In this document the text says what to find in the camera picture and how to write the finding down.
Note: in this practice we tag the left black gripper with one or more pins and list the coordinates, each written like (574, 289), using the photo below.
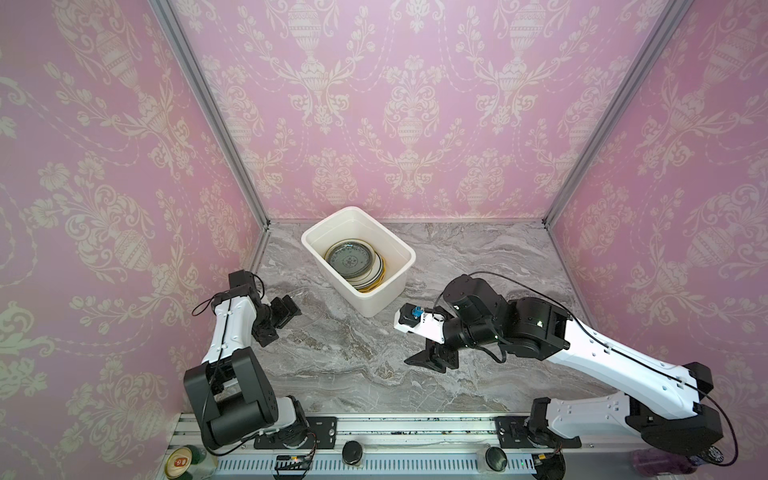
(284, 312)

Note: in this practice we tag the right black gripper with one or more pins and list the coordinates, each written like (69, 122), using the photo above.
(442, 349)

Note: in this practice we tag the clear glass plate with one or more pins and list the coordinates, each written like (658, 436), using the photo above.
(350, 258)

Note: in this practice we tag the yellow white-dotted scalloped plate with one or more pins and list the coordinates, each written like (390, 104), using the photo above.
(375, 283)

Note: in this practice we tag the white plate with clover emblem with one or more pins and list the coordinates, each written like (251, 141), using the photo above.
(376, 272)

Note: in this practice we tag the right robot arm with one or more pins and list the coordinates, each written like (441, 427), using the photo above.
(661, 403)

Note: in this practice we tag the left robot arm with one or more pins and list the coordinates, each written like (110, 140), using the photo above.
(229, 392)

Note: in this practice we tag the white plastic bin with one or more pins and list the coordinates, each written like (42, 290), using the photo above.
(354, 223)

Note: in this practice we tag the right black knob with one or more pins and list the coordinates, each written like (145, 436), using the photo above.
(493, 459)

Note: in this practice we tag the black knob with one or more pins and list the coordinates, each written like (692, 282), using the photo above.
(493, 459)
(352, 453)

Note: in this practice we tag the left black knob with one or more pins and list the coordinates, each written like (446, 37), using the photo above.
(352, 453)

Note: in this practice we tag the green drink can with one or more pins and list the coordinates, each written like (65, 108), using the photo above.
(186, 462)

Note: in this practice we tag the purple plastic bottle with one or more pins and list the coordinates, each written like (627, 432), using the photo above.
(652, 462)

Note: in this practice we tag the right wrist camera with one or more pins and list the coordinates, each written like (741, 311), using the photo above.
(428, 323)

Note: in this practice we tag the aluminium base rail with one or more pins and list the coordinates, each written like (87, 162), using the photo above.
(396, 446)

